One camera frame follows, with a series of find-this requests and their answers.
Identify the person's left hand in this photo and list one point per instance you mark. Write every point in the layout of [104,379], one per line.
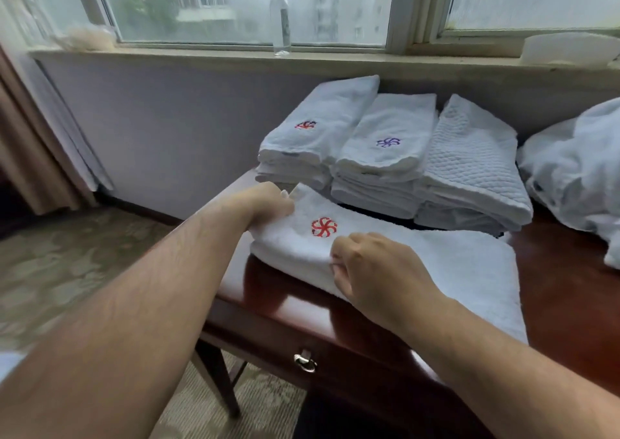
[259,203]

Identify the person's right hand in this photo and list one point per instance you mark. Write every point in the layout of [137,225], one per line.
[382,279]

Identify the person's right fingers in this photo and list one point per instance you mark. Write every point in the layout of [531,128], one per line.
[340,274]

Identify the person's left fingers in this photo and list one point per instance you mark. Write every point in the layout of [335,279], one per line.
[285,202]

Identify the white towel with red emblem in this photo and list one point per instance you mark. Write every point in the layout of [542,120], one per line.
[450,269]

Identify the person's right forearm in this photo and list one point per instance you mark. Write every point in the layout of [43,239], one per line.
[508,385]

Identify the person's left forearm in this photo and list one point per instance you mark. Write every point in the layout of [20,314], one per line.
[135,317]

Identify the plain folded white towel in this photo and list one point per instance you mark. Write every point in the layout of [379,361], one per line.
[373,194]
[290,174]

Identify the folded white towel red emblem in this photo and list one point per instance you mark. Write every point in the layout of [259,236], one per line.
[324,119]

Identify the white waffle-textured folded towel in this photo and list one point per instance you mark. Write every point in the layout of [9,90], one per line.
[477,162]
[455,220]

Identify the folded white towel purple emblem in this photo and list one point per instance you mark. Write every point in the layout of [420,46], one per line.
[392,133]

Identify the beige stone window sill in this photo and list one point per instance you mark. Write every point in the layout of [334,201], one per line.
[193,60]

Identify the clear plastic bottle black cap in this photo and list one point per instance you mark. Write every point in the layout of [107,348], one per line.
[280,22]

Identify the dark wooden desk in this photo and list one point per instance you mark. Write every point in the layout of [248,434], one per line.
[566,308]

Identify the pile of crumpled white linen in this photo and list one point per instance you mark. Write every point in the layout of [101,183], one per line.
[576,172]

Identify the crumpled clear plastic wrap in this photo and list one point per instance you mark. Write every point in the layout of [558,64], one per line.
[87,37]

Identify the sheer white curtain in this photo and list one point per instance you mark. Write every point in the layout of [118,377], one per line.
[53,90]

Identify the beige curtain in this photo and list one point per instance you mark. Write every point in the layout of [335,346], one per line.
[29,153]

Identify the white folded cloth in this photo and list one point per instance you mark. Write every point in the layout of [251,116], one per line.
[566,48]

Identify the white window frame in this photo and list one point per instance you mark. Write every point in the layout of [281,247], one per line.
[411,12]

